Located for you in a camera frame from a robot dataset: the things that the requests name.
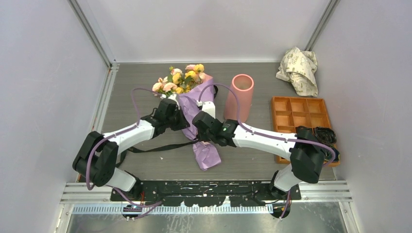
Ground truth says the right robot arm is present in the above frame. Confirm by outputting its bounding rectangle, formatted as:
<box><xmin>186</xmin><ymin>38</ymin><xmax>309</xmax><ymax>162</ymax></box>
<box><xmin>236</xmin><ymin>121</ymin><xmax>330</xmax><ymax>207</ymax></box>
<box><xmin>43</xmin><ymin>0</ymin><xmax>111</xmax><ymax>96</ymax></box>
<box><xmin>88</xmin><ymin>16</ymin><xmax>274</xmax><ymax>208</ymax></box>
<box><xmin>192</xmin><ymin>111</ymin><xmax>325</xmax><ymax>200</ymax></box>

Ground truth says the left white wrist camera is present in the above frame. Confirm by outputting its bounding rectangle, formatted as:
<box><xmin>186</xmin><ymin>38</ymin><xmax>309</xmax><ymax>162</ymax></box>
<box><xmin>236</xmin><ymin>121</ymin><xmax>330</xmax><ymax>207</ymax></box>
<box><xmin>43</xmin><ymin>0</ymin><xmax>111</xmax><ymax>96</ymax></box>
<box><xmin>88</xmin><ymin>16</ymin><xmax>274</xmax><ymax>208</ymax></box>
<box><xmin>160</xmin><ymin>94</ymin><xmax>180</xmax><ymax>108</ymax></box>

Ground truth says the purple flower bouquet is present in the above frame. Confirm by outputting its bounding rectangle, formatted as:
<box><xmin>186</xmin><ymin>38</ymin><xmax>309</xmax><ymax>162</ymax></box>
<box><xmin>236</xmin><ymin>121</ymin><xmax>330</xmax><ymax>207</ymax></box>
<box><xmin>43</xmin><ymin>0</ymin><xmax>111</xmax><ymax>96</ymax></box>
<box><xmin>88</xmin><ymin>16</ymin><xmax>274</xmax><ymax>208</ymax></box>
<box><xmin>152</xmin><ymin>64</ymin><xmax>221</xmax><ymax>171</ymax></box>

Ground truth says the rolled black ribbon back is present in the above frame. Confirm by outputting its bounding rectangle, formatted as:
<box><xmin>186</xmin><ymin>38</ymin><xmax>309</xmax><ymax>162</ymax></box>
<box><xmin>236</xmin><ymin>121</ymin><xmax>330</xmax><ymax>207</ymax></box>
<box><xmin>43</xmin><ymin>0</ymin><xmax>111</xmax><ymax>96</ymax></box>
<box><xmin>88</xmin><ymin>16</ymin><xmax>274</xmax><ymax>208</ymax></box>
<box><xmin>313</xmin><ymin>127</ymin><xmax>337</xmax><ymax>145</ymax></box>

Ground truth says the crumpled printed paper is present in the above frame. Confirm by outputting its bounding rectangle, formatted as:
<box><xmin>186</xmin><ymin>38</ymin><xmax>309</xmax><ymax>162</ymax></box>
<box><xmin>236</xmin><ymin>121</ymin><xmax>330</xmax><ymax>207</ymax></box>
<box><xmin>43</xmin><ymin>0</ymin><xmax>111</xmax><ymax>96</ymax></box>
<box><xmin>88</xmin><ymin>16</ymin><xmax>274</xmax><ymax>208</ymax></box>
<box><xmin>275</xmin><ymin>47</ymin><xmax>319</xmax><ymax>97</ymax></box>

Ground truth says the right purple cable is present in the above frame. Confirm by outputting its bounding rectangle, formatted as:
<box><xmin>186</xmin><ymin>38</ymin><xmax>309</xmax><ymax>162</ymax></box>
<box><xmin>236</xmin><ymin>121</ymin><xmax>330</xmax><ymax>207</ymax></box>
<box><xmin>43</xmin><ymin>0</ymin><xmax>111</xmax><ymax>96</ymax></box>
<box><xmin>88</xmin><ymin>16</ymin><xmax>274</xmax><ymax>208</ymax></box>
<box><xmin>197</xmin><ymin>83</ymin><xmax>336</xmax><ymax>219</ymax></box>

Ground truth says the black ribbon gold lettering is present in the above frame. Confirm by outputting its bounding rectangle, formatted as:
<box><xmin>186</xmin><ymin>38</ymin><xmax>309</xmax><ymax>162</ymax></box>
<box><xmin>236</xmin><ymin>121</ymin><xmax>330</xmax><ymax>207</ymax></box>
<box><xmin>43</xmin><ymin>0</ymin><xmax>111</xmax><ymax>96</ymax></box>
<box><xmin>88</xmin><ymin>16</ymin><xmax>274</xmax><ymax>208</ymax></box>
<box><xmin>116</xmin><ymin>83</ymin><xmax>221</xmax><ymax>170</ymax></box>

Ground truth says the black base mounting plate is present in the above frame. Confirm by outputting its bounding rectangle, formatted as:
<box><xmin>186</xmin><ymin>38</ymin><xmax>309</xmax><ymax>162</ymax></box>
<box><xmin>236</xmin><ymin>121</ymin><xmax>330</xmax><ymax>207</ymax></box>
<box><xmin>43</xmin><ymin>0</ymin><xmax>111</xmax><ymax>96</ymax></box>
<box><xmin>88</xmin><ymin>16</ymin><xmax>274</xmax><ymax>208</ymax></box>
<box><xmin>125</xmin><ymin>181</ymin><xmax>286</xmax><ymax>207</ymax></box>

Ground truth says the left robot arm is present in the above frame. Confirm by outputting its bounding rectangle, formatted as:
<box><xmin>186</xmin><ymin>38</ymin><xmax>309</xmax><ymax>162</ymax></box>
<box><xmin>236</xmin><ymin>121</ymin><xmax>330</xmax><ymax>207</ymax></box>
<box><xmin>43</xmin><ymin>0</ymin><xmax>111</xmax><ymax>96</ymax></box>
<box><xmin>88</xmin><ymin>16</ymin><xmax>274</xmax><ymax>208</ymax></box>
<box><xmin>72</xmin><ymin>94</ymin><xmax>189</xmax><ymax>200</ymax></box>

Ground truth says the pink cylindrical vase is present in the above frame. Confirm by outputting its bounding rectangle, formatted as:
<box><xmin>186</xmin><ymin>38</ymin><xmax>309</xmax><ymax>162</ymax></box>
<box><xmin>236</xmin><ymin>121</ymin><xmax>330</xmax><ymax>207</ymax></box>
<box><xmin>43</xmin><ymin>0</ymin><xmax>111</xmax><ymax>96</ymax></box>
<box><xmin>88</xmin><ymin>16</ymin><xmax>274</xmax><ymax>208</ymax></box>
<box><xmin>223</xmin><ymin>74</ymin><xmax>255</xmax><ymax>123</ymax></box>

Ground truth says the orange compartment tray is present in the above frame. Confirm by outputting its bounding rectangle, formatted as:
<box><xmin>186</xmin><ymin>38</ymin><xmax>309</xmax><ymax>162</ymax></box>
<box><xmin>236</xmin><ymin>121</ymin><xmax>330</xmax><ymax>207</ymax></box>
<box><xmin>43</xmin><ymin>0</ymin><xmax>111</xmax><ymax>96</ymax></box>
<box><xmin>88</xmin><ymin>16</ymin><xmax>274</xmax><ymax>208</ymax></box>
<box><xmin>271</xmin><ymin>96</ymin><xmax>340</xmax><ymax>166</ymax></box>

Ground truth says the rolled black ribbon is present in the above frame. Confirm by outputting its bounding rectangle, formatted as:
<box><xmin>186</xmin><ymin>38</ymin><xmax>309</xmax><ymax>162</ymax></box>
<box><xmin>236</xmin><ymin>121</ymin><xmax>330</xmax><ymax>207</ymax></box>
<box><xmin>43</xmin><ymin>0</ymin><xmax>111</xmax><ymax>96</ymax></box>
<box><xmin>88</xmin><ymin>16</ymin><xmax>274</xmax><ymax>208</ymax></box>
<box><xmin>313</xmin><ymin>127</ymin><xmax>337</xmax><ymax>145</ymax></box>
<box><xmin>325</xmin><ymin>146</ymin><xmax>341</xmax><ymax>162</ymax></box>

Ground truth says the rolled black ribbon front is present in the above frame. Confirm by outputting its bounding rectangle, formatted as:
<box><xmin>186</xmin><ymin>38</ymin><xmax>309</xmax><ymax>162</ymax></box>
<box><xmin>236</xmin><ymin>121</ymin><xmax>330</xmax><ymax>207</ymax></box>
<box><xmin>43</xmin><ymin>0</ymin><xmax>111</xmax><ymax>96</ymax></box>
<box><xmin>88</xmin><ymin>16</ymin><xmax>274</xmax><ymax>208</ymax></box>
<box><xmin>325</xmin><ymin>146</ymin><xmax>341</xmax><ymax>162</ymax></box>

